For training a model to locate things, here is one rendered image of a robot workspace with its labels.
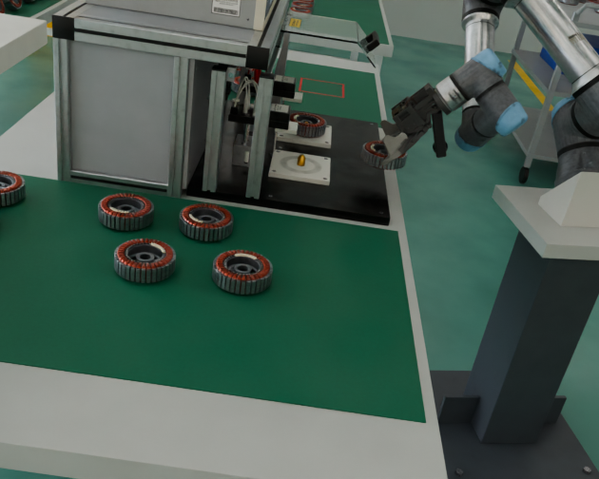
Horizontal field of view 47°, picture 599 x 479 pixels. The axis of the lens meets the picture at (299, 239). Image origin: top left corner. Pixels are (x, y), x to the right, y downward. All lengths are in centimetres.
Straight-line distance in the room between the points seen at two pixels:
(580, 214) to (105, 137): 115
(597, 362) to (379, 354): 168
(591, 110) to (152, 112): 103
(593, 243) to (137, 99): 112
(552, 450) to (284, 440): 140
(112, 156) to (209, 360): 64
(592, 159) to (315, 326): 92
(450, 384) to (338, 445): 139
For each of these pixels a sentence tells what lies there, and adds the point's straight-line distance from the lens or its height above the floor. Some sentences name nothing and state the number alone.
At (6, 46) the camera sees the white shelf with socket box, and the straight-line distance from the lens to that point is 100.
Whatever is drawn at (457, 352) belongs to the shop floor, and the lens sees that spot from 258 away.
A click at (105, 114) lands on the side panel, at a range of 158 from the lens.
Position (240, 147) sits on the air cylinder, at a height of 82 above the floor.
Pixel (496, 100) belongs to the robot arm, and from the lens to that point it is 167.
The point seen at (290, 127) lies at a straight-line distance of 172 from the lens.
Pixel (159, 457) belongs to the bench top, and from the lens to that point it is 99.
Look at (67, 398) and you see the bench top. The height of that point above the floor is 75.
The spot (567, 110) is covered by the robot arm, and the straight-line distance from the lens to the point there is 193.
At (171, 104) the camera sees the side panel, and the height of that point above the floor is 96.
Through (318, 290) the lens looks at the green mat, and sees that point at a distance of 133.
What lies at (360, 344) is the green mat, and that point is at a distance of 122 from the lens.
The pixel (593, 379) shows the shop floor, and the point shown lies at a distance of 271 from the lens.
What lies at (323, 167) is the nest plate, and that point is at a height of 78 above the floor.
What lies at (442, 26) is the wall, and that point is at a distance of 718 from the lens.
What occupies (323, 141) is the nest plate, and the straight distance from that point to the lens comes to 194.
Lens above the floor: 148
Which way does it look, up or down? 29 degrees down
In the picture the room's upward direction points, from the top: 9 degrees clockwise
